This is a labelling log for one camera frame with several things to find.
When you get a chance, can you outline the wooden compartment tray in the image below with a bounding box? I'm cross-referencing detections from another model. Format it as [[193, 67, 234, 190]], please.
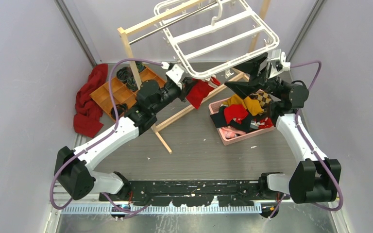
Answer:
[[90, 66, 166, 121]]

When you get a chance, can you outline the red sock in basket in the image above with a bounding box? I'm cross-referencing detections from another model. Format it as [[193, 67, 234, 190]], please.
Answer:
[[224, 104, 249, 124]]

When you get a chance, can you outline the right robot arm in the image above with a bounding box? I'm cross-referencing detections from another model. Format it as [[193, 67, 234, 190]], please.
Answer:
[[225, 51, 344, 211]]

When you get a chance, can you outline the pink plastic basket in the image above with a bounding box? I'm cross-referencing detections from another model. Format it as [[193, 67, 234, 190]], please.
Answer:
[[209, 99, 274, 146]]

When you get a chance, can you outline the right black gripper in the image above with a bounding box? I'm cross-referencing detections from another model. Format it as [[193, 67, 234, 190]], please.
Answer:
[[224, 52, 288, 100]]

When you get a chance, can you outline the red cloth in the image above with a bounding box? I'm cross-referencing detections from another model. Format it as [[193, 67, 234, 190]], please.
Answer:
[[73, 64, 108, 138]]

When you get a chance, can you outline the wooden drying rack frame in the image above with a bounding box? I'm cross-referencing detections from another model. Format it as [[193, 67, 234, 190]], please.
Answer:
[[117, 0, 271, 154]]

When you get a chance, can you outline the white plastic clip hanger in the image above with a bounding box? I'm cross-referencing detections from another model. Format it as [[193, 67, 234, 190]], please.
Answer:
[[158, 0, 280, 79]]

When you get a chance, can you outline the red santa sock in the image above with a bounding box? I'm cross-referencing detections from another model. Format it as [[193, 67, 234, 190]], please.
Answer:
[[255, 117, 273, 129], [186, 75, 221, 109]]

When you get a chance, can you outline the pink sock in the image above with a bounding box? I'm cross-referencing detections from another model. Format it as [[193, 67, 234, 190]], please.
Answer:
[[220, 126, 246, 139]]

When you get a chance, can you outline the argyle brown sock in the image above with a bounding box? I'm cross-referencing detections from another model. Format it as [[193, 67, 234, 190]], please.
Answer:
[[250, 90, 272, 108]]

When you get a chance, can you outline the rolled dark green sock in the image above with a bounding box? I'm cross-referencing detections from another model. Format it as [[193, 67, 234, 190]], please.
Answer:
[[126, 76, 138, 92]]

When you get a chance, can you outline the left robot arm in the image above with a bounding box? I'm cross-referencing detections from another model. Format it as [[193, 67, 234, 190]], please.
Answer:
[[54, 77, 198, 201]]

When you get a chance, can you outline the rolled teal sock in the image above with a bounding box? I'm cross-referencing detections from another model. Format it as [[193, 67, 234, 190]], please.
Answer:
[[136, 61, 145, 73]]

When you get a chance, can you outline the mustard yellow sock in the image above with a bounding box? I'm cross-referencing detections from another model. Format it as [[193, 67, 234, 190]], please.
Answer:
[[222, 94, 264, 116]]

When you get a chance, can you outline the rolled black orange sock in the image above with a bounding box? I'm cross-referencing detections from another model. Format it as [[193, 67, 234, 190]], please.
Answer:
[[110, 103, 129, 121]]

